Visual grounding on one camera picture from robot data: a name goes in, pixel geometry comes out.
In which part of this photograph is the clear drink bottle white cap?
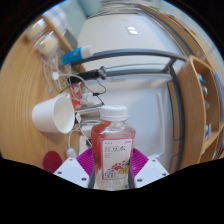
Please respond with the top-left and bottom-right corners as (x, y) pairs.
(90, 104), (137, 191)

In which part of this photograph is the white plastic cup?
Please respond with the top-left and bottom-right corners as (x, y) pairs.
(31, 93), (76, 134)

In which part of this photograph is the grey metal desk frame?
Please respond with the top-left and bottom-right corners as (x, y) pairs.
(68, 48), (188, 174)

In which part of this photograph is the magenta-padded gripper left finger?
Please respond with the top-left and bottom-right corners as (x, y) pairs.
(53, 147), (95, 190)

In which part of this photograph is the black electric shaver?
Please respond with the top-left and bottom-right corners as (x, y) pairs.
(78, 65), (108, 81)

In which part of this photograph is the blue tube bottle white cap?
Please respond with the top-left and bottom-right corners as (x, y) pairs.
(58, 44), (94, 67)

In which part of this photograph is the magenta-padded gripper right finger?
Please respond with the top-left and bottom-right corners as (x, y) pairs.
(127, 147), (170, 190)

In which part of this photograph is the teal bed cushion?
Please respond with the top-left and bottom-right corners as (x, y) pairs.
(78, 0), (103, 18)

